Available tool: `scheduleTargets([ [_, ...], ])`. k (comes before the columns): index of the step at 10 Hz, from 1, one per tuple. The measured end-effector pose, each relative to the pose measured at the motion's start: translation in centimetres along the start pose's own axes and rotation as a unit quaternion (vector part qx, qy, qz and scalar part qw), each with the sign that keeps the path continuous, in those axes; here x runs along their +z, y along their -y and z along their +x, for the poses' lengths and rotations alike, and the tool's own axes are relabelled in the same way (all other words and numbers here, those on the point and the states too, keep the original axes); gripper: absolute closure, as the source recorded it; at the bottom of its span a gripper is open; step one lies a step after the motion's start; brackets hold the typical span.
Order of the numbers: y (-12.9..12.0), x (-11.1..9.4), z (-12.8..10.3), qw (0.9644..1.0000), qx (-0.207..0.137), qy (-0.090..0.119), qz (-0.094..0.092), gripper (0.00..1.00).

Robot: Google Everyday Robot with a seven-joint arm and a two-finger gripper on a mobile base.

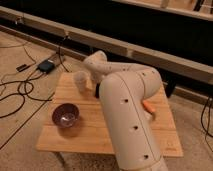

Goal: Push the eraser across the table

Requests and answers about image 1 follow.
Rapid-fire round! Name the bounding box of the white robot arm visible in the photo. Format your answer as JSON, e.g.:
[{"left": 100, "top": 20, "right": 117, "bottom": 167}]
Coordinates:
[{"left": 84, "top": 51, "right": 168, "bottom": 171}]

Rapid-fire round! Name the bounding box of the orange carrot toy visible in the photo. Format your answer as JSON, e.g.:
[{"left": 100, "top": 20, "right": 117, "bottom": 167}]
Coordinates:
[{"left": 143, "top": 101, "right": 155, "bottom": 114}]

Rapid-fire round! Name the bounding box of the purple bowl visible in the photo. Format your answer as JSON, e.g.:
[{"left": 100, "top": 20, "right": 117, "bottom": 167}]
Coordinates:
[{"left": 52, "top": 103, "right": 79, "bottom": 128}]

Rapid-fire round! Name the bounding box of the wooden table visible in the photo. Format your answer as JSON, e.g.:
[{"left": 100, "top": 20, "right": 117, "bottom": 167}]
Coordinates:
[{"left": 36, "top": 73, "right": 183, "bottom": 157}]

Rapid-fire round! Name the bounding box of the teal power adapter box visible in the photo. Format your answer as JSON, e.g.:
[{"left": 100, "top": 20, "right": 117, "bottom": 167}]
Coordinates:
[{"left": 37, "top": 60, "right": 55, "bottom": 74}]

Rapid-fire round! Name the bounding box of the small black device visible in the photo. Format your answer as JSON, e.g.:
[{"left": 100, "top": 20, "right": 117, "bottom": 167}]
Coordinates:
[{"left": 16, "top": 64, "right": 30, "bottom": 72}]

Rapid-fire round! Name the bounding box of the long wooden beam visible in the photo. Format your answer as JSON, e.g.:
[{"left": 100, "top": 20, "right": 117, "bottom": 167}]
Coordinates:
[{"left": 0, "top": 6, "right": 213, "bottom": 85}]

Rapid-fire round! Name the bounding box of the black floor cable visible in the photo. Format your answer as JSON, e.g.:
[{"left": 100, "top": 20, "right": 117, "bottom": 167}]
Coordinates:
[{"left": 0, "top": 39, "right": 73, "bottom": 120}]

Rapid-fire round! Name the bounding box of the black cable right side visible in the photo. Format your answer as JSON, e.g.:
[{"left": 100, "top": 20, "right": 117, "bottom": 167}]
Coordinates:
[{"left": 200, "top": 94, "right": 213, "bottom": 141}]

